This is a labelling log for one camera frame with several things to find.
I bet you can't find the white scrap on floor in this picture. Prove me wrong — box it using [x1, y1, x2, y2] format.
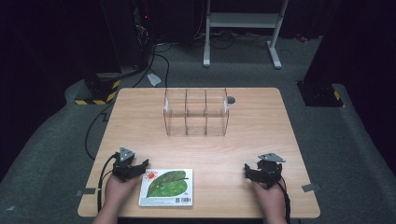
[147, 72, 163, 88]

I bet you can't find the black perforated base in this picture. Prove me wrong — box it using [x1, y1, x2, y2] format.
[295, 79, 346, 108]

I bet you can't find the white book with green leaf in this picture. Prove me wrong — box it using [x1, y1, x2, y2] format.
[137, 168, 194, 208]

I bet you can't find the white metal stand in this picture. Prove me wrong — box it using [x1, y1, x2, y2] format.
[202, 0, 290, 70]

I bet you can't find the black base with yellow stripes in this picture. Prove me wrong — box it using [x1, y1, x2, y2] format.
[74, 72, 122, 106]

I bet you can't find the dark equipment rack with wires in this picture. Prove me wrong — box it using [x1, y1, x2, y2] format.
[132, 0, 158, 70]

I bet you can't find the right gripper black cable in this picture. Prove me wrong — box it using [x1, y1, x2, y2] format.
[276, 175, 292, 224]

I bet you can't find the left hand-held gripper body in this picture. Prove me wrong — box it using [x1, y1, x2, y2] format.
[111, 147, 138, 183]

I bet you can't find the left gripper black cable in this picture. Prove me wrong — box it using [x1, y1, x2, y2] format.
[96, 153, 120, 215]

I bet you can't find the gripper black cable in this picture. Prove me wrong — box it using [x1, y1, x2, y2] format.
[96, 153, 120, 215]
[276, 175, 292, 224]

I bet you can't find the person's left hand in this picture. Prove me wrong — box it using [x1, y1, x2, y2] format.
[104, 174, 142, 207]

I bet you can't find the person's right hand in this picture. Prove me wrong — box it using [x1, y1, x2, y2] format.
[251, 180, 288, 217]

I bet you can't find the black floor cable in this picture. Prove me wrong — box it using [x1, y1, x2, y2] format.
[84, 43, 173, 161]

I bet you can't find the red object on floor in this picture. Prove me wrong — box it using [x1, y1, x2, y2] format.
[294, 32, 310, 44]

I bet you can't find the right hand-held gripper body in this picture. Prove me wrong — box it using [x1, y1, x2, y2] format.
[256, 151, 287, 189]

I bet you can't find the clear acrylic divided organizer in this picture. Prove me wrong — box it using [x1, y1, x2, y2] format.
[163, 88, 231, 137]

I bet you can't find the grey tape piece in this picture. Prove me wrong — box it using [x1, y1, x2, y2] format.
[301, 183, 321, 193]
[76, 188, 97, 197]

